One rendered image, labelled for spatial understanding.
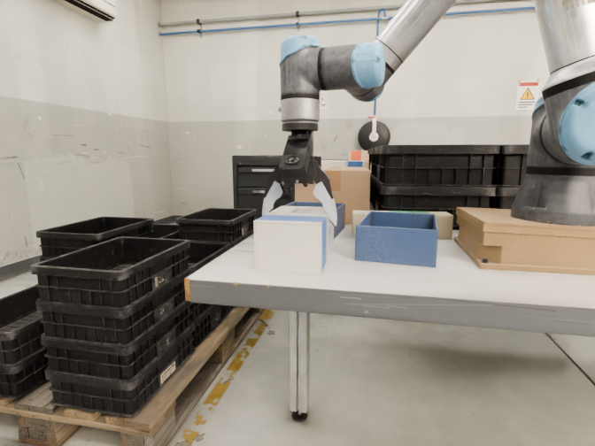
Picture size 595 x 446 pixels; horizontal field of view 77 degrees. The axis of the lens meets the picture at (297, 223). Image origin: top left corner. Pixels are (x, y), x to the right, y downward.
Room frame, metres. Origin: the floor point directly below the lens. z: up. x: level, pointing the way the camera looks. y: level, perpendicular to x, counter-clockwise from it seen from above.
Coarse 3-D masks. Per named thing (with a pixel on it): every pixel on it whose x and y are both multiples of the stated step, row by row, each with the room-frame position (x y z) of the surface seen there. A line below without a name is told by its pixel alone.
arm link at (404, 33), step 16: (416, 0) 0.77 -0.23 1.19; (432, 0) 0.76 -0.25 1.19; (448, 0) 0.76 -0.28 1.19; (400, 16) 0.78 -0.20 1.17; (416, 16) 0.77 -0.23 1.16; (432, 16) 0.77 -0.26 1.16; (384, 32) 0.80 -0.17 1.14; (400, 32) 0.78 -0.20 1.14; (416, 32) 0.78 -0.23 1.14; (384, 48) 0.79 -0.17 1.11; (400, 48) 0.78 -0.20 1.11; (400, 64) 0.81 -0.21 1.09; (384, 80) 0.81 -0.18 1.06; (352, 96) 0.85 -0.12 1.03; (368, 96) 0.82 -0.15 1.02
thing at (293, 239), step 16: (288, 208) 0.80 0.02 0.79; (304, 208) 0.80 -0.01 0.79; (320, 208) 0.80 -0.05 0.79; (256, 224) 0.64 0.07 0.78; (272, 224) 0.64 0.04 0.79; (288, 224) 0.63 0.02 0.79; (304, 224) 0.62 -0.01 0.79; (320, 224) 0.62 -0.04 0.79; (256, 240) 0.64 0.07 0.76; (272, 240) 0.64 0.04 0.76; (288, 240) 0.63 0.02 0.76; (304, 240) 0.62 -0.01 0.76; (320, 240) 0.62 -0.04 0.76; (256, 256) 0.64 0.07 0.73; (272, 256) 0.64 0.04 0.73; (288, 256) 0.63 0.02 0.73; (304, 256) 0.62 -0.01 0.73; (320, 256) 0.62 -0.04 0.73; (288, 272) 0.63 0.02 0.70; (304, 272) 0.62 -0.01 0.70; (320, 272) 0.62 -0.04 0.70
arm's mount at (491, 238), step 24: (480, 216) 0.72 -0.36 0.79; (504, 216) 0.73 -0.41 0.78; (456, 240) 0.85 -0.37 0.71; (480, 240) 0.67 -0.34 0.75; (504, 240) 0.65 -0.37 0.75; (528, 240) 0.64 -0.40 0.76; (552, 240) 0.63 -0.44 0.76; (576, 240) 0.62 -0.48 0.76; (480, 264) 0.65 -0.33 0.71; (504, 264) 0.64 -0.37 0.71; (528, 264) 0.64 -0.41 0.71; (552, 264) 0.63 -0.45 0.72; (576, 264) 0.62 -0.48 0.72
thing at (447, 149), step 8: (448, 144) 1.00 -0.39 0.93; (456, 144) 0.99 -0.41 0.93; (464, 144) 0.99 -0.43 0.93; (472, 144) 0.99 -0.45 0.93; (480, 144) 0.98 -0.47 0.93; (488, 144) 0.98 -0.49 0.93; (496, 144) 0.98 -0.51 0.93; (376, 152) 1.24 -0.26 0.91; (384, 152) 1.02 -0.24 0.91; (392, 152) 1.01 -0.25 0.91; (400, 152) 1.01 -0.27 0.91; (408, 152) 1.01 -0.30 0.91; (416, 152) 1.00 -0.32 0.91; (424, 152) 1.00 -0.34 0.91; (432, 152) 1.00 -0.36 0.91; (440, 152) 1.00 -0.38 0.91; (448, 152) 0.99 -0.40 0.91; (456, 152) 0.99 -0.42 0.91; (464, 152) 0.99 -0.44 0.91; (472, 152) 0.99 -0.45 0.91; (480, 152) 0.98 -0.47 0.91; (488, 152) 0.98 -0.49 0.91; (496, 152) 0.98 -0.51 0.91
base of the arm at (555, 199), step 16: (528, 176) 0.71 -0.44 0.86; (544, 176) 0.68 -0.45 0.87; (560, 176) 0.66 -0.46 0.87; (576, 176) 0.65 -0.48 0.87; (592, 176) 0.65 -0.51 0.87; (528, 192) 0.70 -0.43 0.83; (544, 192) 0.67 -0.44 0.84; (560, 192) 0.65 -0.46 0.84; (576, 192) 0.64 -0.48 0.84; (592, 192) 0.64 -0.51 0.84; (512, 208) 0.73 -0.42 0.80; (528, 208) 0.68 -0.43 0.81; (544, 208) 0.66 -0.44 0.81; (560, 208) 0.64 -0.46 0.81; (576, 208) 0.64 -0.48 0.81; (592, 208) 0.65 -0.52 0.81; (560, 224) 0.64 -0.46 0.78; (576, 224) 0.63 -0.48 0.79; (592, 224) 0.63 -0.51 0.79
